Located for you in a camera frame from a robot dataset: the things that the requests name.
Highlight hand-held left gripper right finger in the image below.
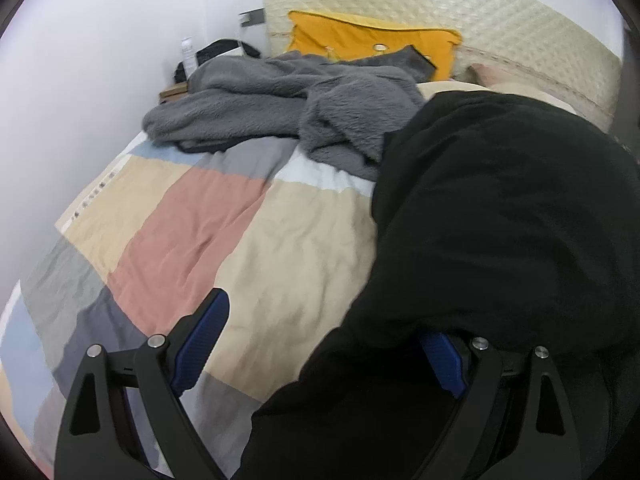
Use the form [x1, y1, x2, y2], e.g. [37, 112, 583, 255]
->
[417, 331, 583, 480]

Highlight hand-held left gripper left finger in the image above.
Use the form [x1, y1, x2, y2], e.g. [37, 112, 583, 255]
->
[55, 287, 236, 480]

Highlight black puffer jacket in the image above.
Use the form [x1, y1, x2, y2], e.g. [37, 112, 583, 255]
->
[235, 90, 640, 480]

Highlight patchwork quilt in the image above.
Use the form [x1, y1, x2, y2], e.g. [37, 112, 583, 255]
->
[0, 80, 576, 480]

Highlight wooden nightstand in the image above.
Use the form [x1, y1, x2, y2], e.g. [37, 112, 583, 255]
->
[159, 82, 191, 103]

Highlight grey fleece garment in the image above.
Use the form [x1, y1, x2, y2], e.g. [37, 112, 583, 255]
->
[142, 45, 438, 181]

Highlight clear plastic bottle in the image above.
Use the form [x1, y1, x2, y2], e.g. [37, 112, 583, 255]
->
[180, 36, 197, 75]

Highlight pink pillow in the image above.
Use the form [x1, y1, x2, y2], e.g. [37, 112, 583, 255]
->
[467, 62, 576, 111]

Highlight black bag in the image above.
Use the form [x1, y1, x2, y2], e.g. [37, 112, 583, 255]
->
[174, 39, 261, 83]

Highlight yellow pillow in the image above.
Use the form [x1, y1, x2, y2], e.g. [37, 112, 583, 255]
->
[286, 10, 462, 82]

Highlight cream quilted headboard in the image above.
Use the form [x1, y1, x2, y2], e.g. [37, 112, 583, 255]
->
[262, 0, 623, 133]

